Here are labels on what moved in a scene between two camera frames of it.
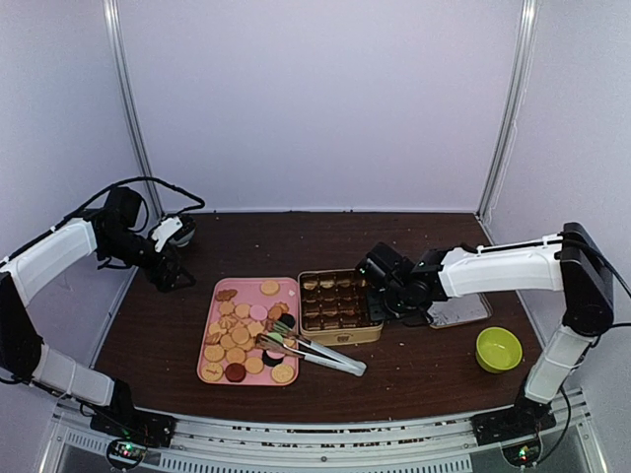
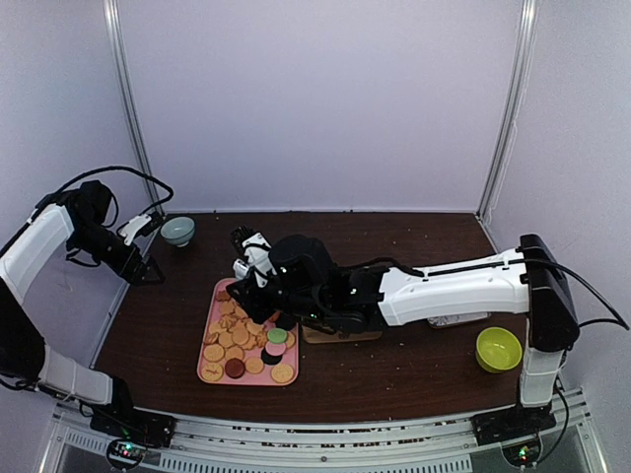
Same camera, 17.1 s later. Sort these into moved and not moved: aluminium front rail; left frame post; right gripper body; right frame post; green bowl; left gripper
Moved: right gripper body; left gripper
Not moved: left frame post; right frame post; green bowl; aluminium front rail
